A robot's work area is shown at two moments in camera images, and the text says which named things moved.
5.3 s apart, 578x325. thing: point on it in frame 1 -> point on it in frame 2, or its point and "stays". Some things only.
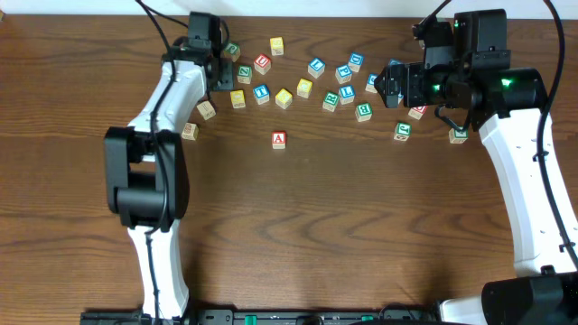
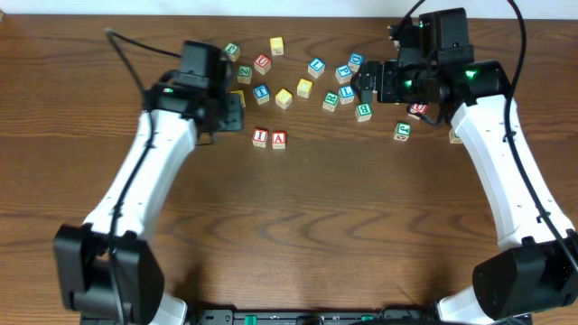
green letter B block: (363, 112) stays
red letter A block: (278, 139) stays
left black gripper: (228, 81) -> (235, 120)
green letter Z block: (244, 74) stays
